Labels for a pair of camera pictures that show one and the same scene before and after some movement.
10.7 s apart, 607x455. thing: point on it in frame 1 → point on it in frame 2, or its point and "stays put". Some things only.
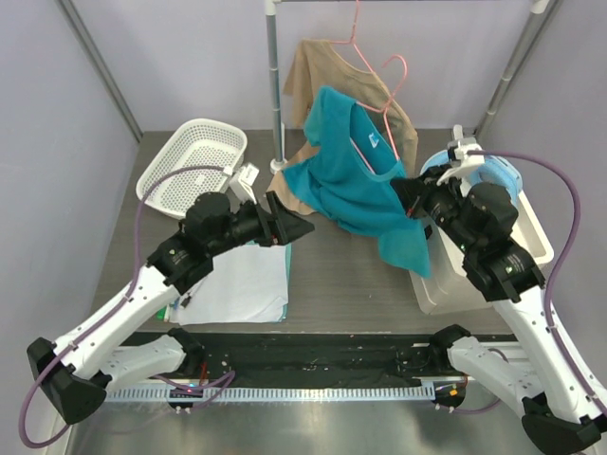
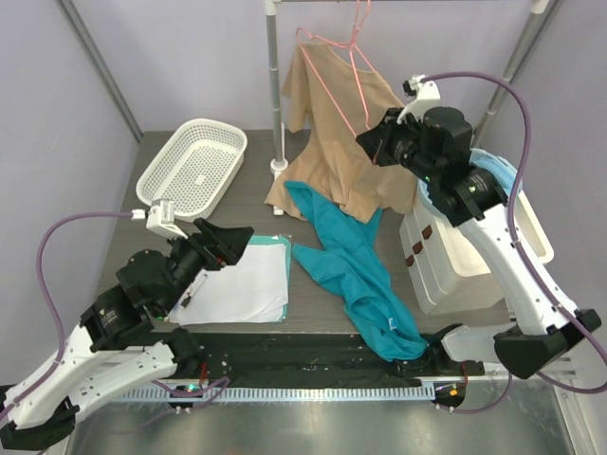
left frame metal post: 83,34 stays put
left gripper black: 290,227 → 231,243
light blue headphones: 492,170 stays put
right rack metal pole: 542,12 stays put
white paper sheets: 249,285 stays put
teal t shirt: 344,184 → 349,263
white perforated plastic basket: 196,142 stays put
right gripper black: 412,190 → 378,139
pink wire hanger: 383,108 → 360,9
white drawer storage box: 451,288 stays put
